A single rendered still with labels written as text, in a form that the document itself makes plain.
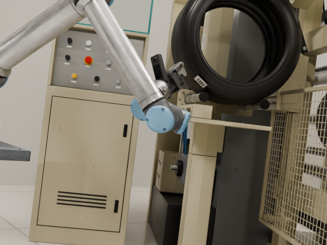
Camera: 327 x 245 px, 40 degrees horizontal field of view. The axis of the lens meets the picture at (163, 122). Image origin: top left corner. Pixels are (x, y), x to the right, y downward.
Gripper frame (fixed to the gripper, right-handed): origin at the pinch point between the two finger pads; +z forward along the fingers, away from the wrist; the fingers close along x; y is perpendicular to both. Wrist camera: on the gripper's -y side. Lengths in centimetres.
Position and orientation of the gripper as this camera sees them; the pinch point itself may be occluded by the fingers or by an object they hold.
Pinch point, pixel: (179, 62)
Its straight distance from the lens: 193.3
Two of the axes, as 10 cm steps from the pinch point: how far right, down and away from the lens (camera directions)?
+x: 7.1, -2.5, -6.6
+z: 4.7, -5.3, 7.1
